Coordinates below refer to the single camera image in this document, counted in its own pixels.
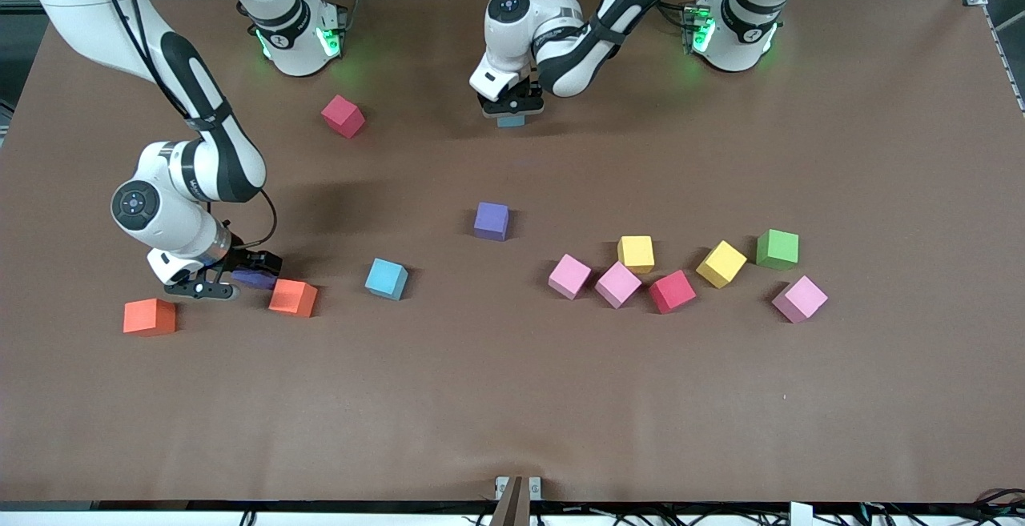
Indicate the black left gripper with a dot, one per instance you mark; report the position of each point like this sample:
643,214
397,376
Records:
520,98

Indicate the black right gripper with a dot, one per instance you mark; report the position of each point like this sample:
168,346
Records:
242,258

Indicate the purple foam cube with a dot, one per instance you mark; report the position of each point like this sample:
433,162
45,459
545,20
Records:
491,221
255,280

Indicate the blue foam cube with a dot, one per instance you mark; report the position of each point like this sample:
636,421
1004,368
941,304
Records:
387,279
511,121

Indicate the pink foam cube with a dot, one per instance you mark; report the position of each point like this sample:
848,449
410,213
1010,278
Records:
617,284
799,299
569,276

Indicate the yellow foam cube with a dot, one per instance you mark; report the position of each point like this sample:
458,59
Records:
721,263
636,254

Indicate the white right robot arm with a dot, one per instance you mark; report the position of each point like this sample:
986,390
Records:
216,158

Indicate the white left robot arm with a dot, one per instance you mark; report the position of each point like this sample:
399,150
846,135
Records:
576,62

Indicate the orange foam cube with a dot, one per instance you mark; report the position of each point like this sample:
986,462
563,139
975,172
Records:
149,317
293,298

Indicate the red foam cube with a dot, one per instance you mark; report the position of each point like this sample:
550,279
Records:
672,291
343,116

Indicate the brown paper table cover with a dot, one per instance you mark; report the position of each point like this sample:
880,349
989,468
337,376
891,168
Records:
512,398

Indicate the green foam cube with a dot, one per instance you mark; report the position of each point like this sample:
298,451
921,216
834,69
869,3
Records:
777,249

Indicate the white label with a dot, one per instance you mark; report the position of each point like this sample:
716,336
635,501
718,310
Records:
801,515

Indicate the metal bracket with brown post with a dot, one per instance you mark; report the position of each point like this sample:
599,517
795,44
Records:
516,502

